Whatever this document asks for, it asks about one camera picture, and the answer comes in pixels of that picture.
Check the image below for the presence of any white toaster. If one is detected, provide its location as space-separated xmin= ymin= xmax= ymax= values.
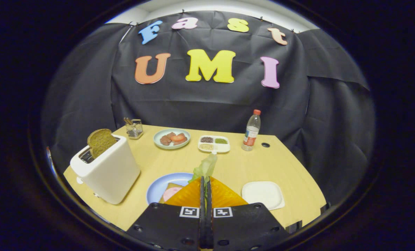
xmin=70 ymin=134 xmax=141 ymax=205

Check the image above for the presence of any white square plate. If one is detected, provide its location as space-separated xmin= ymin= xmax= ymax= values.
xmin=241 ymin=181 xmax=285 ymax=211

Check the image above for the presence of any pale green round plate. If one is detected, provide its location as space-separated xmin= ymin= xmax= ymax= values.
xmin=153 ymin=129 xmax=191 ymax=150

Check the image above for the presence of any pink ham slice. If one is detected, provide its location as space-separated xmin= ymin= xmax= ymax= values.
xmin=163 ymin=187 xmax=183 ymax=202

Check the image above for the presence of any blue round plate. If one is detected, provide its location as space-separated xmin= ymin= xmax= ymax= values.
xmin=146 ymin=173 xmax=194 ymax=205

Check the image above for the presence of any green lettuce leaf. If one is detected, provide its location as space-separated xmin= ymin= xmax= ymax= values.
xmin=188 ymin=153 xmax=218 ymax=183

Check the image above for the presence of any white divided condiment tray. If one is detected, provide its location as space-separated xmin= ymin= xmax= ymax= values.
xmin=198 ymin=135 xmax=230 ymax=154

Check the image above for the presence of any black backdrop cloth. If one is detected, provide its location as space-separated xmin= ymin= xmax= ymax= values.
xmin=42 ymin=10 xmax=377 ymax=206

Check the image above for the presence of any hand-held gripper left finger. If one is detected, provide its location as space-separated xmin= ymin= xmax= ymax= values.
xmin=125 ymin=176 xmax=207 ymax=250

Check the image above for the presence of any metal wire caddy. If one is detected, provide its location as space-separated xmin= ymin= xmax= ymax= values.
xmin=124 ymin=118 xmax=144 ymax=140

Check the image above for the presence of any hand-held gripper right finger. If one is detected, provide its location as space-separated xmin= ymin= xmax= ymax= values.
xmin=207 ymin=176 xmax=290 ymax=250

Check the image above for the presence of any brown bread slice with ham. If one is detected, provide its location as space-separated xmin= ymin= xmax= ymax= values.
xmin=159 ymin=182 xmax=185 ymax=204

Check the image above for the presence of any brown toasted bread slice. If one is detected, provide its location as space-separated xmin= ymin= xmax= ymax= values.
xmin=87 ymin=129 xmax=118 ymax=159

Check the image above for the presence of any clear bottle with red cap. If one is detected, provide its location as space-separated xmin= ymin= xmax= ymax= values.
xmin=241 ymin=109 xmax=261 ymax=151

